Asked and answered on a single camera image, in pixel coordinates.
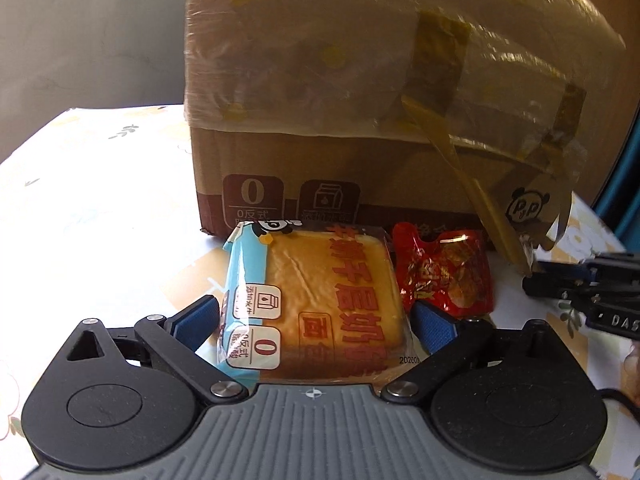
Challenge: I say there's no blue packaged bread cake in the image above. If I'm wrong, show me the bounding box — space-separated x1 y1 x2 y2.
216 220 421 387

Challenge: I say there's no red snack packet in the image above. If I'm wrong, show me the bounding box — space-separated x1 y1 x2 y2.
392 222 495 318

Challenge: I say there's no floral checkered tablecloth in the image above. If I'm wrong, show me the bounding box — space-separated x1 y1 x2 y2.
1 105 639 479

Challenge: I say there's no blue curtain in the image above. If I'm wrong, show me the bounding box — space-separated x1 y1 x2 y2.
593 110 639 240

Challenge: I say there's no cardboard box with plastic liner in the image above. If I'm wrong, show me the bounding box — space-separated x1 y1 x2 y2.
184 0 625 264

